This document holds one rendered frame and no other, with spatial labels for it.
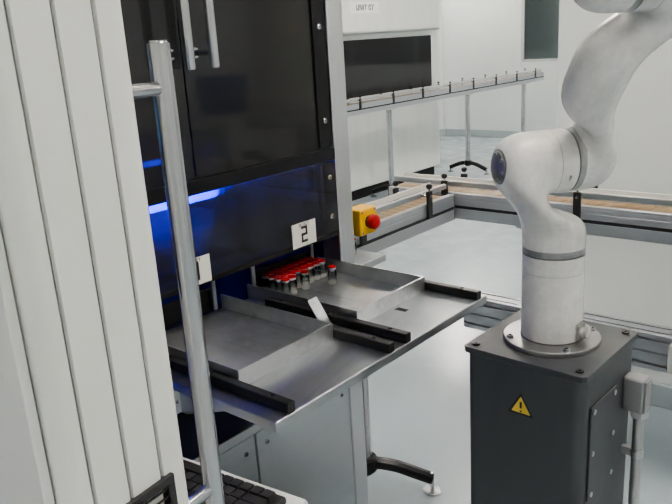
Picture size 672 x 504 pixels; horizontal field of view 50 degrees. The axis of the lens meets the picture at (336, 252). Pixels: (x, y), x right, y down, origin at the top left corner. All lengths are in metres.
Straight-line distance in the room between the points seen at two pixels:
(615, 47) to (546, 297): 0.49
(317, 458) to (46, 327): 1.36
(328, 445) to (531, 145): 1.04
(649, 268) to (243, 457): 1.81
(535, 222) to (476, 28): 9.29
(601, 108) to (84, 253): 0.88
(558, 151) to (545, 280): 0.25
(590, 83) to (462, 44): 9.51
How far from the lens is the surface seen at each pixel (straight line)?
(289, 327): 1.56
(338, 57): 1.83
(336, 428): 2.03
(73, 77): 0.73
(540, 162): 1.35
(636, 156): 2.92
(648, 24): 1.24
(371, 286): 1.78
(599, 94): 1.27
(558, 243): 1.41
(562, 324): 1.47
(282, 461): 1.89
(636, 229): 2.31
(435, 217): 2.44
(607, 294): 3.08
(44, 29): 0.71
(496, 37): 10.49
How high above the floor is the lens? 1.47
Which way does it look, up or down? 16 degrees down
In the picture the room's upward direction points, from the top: 4 degrees counter-clockwise
